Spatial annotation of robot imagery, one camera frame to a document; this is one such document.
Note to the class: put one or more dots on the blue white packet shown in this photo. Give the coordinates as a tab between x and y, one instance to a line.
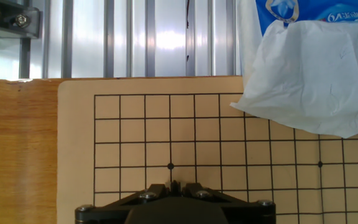
306	77

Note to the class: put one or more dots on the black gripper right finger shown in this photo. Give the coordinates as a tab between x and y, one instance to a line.
196	190

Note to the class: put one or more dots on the tan go board mat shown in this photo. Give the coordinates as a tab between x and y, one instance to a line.
120	130

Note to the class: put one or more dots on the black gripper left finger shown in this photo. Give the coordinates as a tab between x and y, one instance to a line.
157	190

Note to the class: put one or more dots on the blue tissue pack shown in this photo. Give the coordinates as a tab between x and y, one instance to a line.
322	12

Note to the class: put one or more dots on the bolted aluminium bracket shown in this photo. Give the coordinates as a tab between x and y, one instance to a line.
26	28

